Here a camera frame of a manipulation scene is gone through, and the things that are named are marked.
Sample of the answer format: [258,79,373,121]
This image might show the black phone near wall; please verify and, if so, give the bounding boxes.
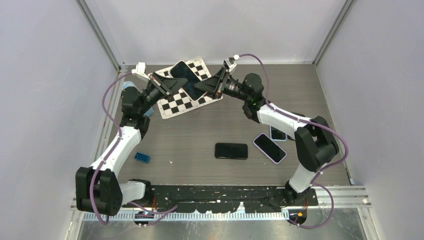
[287,113,305,141]

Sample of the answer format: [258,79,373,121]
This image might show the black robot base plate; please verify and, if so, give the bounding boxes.
[136,185,319,214]

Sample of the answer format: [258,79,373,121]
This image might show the black white chessboard mat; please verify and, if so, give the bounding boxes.
[157,56,223,120]

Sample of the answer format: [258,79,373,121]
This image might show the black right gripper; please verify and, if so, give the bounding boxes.
[194,67,250,103]

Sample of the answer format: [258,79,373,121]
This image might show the light blue cased phone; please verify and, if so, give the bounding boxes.
[269,126,288,142]

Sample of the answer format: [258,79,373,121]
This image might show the black phone from case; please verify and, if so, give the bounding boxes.
[169,60,205,102]

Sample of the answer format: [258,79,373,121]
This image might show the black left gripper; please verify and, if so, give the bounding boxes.
[139,72,187,115]

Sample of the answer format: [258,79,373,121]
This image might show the lilac cased phone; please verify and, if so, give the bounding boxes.
[253,133,287,164]

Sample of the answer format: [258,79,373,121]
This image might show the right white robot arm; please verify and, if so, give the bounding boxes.
[194,68,340,205]

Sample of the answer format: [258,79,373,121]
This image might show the beige phone case with ring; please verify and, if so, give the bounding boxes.
[169,60,208,102]

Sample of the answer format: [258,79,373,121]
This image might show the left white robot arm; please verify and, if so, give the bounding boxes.
[75,72,187,217]

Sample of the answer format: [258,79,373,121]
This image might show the black phone on table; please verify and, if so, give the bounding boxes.
[214,142,249,160]

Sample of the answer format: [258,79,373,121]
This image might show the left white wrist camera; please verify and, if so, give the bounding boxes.
[131,62,150,83]

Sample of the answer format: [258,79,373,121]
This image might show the blue toy brick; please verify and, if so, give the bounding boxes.
[134,152,151,164]

